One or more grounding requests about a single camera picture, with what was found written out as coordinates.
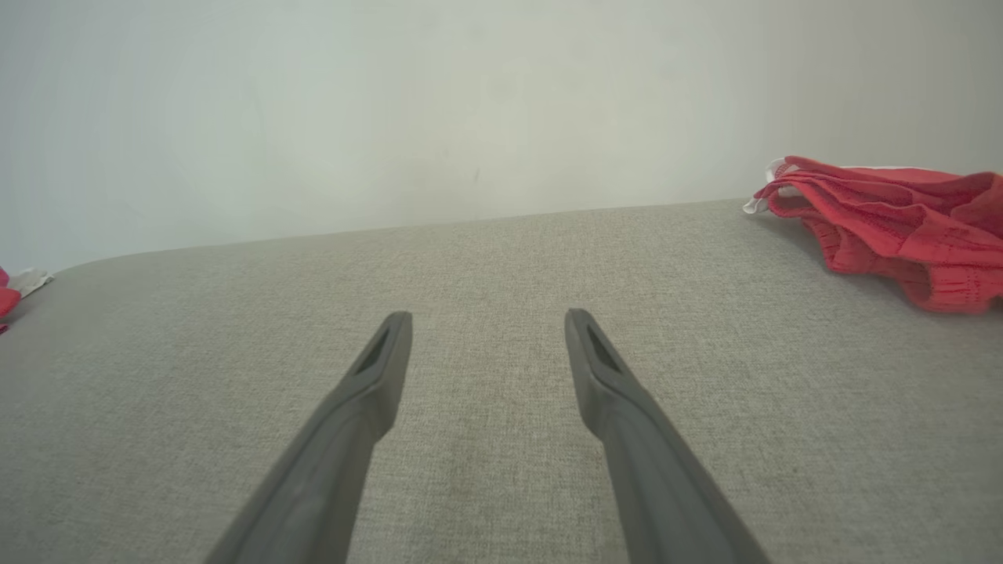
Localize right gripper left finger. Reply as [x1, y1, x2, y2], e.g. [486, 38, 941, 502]
[204, 310, 415, 564]

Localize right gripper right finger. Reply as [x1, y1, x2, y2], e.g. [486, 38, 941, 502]
[564, 308, 773, 564]

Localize red shorts with white stripe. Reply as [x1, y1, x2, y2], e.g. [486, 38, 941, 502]
[742, 155, 1003, 314]

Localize red Bulls basketball jersey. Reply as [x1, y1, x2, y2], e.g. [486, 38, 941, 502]
[0, 266, 54, 335]

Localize grey fabric sofa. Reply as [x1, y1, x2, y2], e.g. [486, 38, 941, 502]
[0, 198, 1003, 564]

